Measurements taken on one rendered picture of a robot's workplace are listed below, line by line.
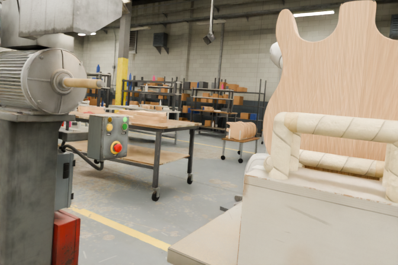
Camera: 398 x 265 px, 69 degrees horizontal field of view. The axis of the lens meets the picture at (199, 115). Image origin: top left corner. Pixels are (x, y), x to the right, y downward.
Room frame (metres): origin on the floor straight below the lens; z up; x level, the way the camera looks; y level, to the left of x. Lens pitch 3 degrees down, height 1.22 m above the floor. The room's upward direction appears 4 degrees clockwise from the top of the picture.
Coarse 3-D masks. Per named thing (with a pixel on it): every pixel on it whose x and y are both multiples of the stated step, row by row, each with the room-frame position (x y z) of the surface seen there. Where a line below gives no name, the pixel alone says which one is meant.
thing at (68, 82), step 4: (64, 80) 1.07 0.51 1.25; (68, 80) 1.06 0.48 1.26; (72, 80) 1.04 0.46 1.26; (76, 80) 1.03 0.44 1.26; (80, 80) 1.02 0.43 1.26; (84, 80) 1.01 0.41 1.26; (88, 80) 1.00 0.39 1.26; (92, 80) 0.99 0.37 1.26; (96, 80) 0.98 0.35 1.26; (64, 84) 1.07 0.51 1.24; (68, 84) 1.06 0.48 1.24; (72, 84) 1.04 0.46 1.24; (76, 84) 1.03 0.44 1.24; (80, 84) 1.02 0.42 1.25; (84, 84) 1.01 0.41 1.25; (88, 84) 0.99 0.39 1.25; (92, 84) 0.98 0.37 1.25; (96, 84) 0.98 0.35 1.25; (96, 88) 0.99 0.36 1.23; (100, 88) 0.99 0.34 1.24
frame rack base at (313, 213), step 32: (256, 192) 0.47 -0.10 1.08; (288, 192) 0.45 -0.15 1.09; (320, 192) 0.42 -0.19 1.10; (352, 192) 0.42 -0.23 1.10; (384, 192) 0.43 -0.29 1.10; (256, 224) 0.47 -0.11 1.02; (288, 224) 0.44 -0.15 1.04; (320, 224) 0.42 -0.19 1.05; (352, 224) 0.40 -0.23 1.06; (384, 224) 0.38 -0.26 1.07; (256, 256) 0.47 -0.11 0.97; (288, 256) 0.44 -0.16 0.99; (320, 256) 0.42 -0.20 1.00; (352, 256) 0.40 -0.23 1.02; (384, 256) 0.38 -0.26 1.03
